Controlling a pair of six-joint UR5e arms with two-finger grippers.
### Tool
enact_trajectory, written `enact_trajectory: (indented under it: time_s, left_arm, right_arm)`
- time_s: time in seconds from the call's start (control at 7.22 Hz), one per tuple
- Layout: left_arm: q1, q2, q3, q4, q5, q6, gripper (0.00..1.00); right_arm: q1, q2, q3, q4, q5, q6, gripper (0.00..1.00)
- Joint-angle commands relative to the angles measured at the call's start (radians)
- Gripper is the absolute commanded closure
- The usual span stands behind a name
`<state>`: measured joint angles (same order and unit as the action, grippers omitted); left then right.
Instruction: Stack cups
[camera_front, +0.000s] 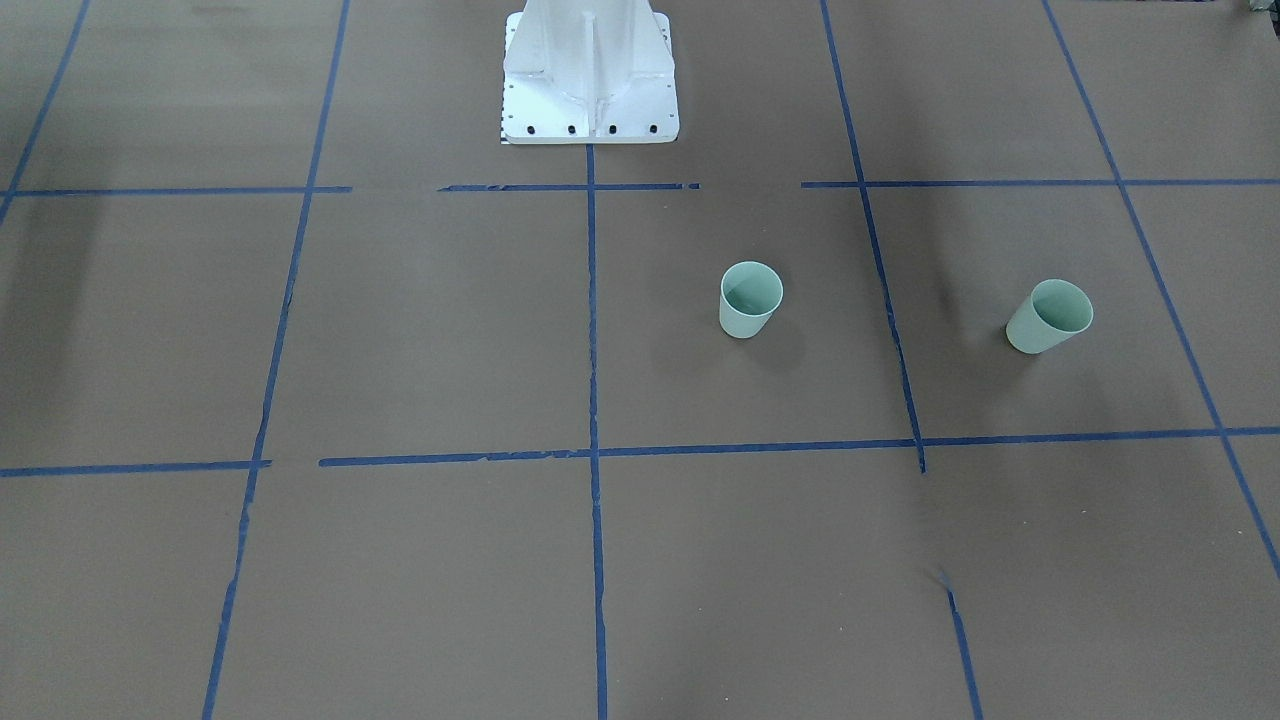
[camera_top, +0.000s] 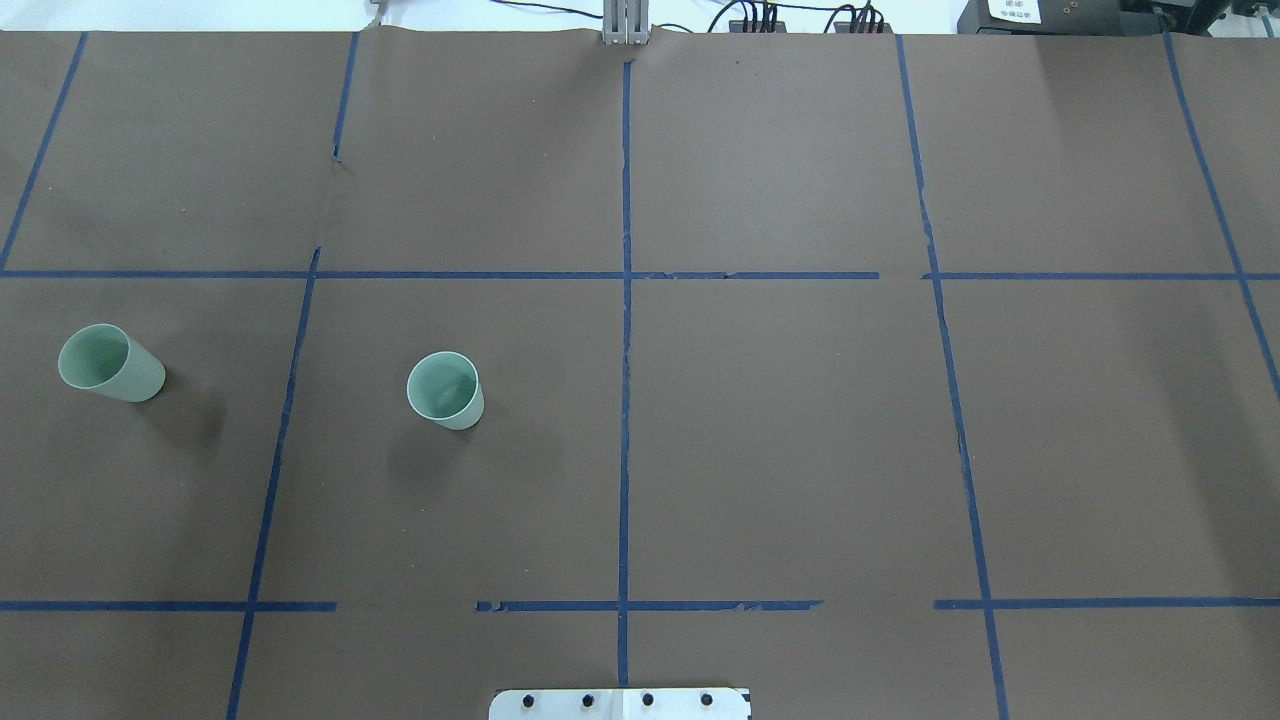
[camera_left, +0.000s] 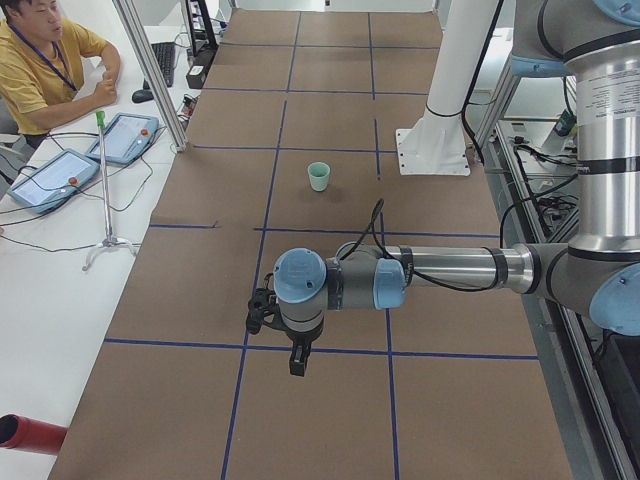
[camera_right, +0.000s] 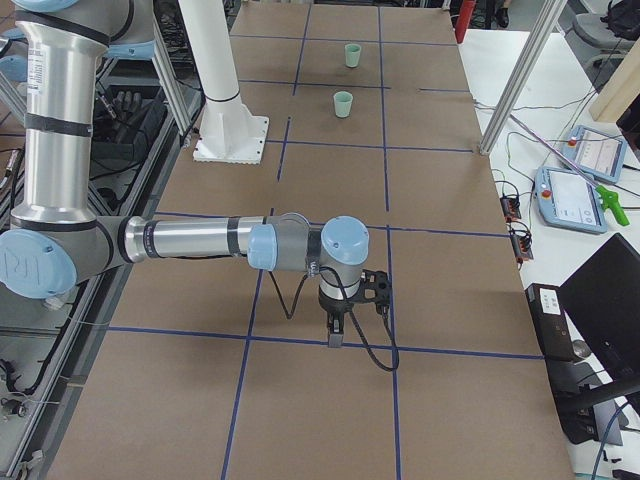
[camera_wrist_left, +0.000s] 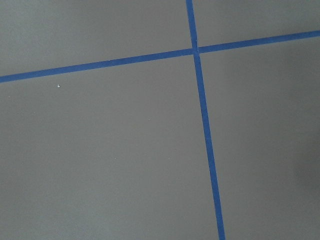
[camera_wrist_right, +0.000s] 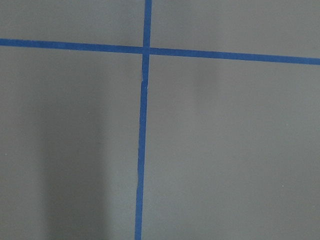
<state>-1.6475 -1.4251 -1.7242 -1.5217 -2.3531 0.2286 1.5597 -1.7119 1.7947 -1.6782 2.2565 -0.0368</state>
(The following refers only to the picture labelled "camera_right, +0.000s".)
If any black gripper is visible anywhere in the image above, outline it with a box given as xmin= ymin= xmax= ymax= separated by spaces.
xmin=319 ymin=291 xmax=354 ymax=348

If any mint green cup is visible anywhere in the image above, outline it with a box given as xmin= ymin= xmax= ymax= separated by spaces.
xmin=344 ymin=43 xmax=362 ymax=68
xmin=333 ymin=91 xmax=354 ymax=119

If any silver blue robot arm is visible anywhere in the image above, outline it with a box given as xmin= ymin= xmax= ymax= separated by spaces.
xmin=1 ymin=1 xmax=369 ymax=348

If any lower red circuit board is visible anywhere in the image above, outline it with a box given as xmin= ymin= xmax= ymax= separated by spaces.
xmin=510 ymin=230 xmax=534 ymax=264

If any red circuit board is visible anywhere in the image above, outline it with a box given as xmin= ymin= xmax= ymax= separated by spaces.
xmin=510 ymin=230 xmax=534 ymax=264
xmin=500 ymin=195 xmax=521 ymax=223

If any upper red circuit board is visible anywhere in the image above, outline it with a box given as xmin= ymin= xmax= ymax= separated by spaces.
xmin=500 ymin=195 xmax=521 ymax=223

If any near teach pendant tablet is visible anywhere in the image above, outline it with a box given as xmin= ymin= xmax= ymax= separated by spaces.
xmin=535 ymin=166 xmax=608 ymax=234

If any teach pendant tablet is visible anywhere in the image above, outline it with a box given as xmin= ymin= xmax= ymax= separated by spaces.
xmin=535 ymin=166 xmax=608 ymax=234
xmin=561 ymin=125 xmax=627 ymax=184

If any black computer monitor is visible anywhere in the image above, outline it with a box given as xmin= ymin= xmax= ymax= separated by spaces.
xmin=559 ymin=233 xmax=639 ymax=380

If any far teach pendant tablet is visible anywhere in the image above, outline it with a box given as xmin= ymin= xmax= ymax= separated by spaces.
xmin=561 ymin=125 xmax=627 ymax=184

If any red fire extinguisher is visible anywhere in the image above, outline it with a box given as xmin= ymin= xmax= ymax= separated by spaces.
xmin=454 ymin=0 xmax=476 ymax=44

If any wooden board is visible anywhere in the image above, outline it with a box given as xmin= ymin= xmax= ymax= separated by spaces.
xmin=589 ymin=13 xmax=639 ymax=123

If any grey office chair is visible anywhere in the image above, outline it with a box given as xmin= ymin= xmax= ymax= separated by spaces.
xmin=572 ymin=1 xmax=639 ymax=68

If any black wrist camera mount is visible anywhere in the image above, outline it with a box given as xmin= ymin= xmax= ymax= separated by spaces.
xmin=355 ymin=270 xmax=392 ymax=316

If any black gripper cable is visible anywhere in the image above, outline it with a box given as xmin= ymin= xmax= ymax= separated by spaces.
xmin=268 ymin=264 xmax=401 ymax=372

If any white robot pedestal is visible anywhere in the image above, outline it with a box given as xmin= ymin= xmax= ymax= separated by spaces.
xmin=179 ymin=0 xmax=269 ymax=164

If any aluminium frame post left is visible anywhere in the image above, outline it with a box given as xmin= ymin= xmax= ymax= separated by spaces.
xmin=152 ymin=18 xmax=192 ymax=137

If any aluminium frame post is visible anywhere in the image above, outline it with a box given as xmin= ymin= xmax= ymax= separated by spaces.
xmin=152 ymin=18 xmax=192 ymax=137
xmin=479 ymin=0 xmax=567 ymax=155

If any black equipment under frame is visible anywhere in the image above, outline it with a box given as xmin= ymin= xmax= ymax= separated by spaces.
xmin=91 ymin=85 xmax=167 ymax=163

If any green plastic handle tool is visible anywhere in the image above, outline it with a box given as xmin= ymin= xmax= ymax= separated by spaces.
xmin=596 ymin=185 xmax=630 ymax=226

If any aluminium frame post right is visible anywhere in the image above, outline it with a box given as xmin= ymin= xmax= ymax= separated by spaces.
xmin=479 ymin=0 xmax=567 ymax=155

